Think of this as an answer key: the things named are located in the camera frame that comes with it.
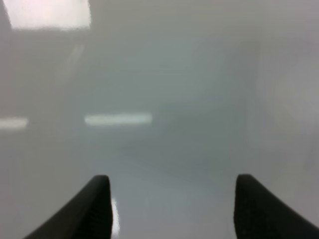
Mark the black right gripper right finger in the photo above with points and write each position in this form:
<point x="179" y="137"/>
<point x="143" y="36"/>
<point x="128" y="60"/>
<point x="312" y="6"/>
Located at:
<point x="259" y="214"/>

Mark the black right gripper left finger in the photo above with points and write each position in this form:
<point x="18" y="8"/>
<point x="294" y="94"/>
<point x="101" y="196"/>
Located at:
<point x="88" y="215"/>

